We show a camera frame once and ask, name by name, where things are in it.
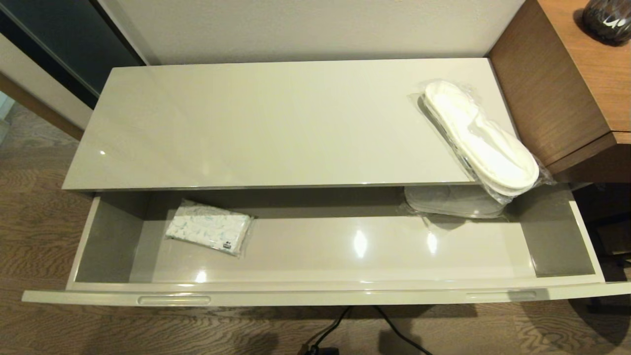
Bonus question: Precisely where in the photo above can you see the beige glossy wide drawer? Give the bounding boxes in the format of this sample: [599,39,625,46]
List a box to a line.
[21,183,631,307]

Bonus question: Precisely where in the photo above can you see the wooden baseboard strip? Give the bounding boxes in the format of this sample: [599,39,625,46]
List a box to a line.
[0,73,84,141]

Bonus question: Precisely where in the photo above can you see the dark glass door panel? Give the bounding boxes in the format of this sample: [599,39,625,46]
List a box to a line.
[0,0,146,110]

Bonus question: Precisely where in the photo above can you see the black floor power cable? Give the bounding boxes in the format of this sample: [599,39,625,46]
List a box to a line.
[303,306,434,355]

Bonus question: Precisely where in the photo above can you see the brown wooden desk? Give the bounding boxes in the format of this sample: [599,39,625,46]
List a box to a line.
[486,0,631,184]

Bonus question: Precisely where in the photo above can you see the dark glass vase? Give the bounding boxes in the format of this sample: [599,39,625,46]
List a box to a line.
[581,0,631,46]

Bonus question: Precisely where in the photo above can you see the floral blue-white tissue pack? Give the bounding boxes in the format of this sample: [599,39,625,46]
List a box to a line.
[165,199,254,258]

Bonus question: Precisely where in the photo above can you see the white slippers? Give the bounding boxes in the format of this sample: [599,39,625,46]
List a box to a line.
[408,79,555,205]
[403,185,508,219]

